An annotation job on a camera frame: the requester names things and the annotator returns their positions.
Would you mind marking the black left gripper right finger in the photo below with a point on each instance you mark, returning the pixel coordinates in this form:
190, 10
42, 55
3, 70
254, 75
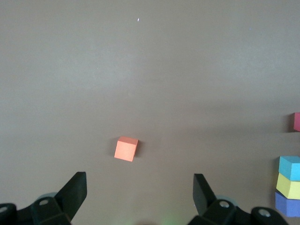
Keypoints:
206, 201

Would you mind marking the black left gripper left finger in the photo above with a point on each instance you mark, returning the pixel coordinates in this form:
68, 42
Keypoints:
68, 199

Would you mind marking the purple foam block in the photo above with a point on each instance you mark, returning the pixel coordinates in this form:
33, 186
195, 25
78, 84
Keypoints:
287, 205

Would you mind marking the yellow foam block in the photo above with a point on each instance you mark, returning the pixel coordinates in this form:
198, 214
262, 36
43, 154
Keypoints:
288, 187

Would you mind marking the blue foam block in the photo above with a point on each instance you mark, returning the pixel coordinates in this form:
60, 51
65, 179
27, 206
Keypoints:
289, 167

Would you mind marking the red foam block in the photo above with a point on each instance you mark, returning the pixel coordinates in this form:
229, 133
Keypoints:
297, 122

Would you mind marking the orange foam block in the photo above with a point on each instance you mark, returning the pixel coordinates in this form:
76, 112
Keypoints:
126, 150

